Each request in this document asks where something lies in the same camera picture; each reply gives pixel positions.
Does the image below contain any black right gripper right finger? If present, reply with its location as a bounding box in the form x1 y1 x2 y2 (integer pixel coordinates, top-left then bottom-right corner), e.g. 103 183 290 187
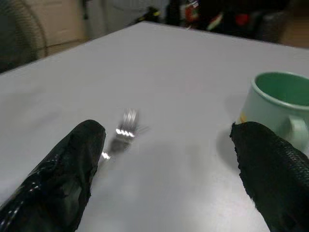
229 121 309 232

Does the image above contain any mint green ceramic mug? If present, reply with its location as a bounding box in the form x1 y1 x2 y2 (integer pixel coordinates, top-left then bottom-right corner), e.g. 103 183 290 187
238 71 309 152

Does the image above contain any beige panelled door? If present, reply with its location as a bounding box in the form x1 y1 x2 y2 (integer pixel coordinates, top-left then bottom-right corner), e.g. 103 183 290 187
23 0 92 58

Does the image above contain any large grey standing fan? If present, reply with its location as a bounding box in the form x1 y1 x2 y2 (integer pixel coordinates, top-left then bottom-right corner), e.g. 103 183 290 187
0 0 48 73

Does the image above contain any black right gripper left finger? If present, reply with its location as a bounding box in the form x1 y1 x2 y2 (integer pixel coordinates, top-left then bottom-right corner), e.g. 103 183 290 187
0 119 106 232

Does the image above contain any black and yellow tool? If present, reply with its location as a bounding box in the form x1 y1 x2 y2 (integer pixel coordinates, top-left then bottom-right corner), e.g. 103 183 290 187
141 6 161 21

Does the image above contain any silver metal fork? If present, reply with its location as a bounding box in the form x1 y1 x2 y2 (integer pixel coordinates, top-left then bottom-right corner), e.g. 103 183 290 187
98 108 150 170

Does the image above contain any black shelf with colourful items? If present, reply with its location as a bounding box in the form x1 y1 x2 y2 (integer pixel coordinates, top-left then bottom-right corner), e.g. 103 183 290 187
166 0 296 44

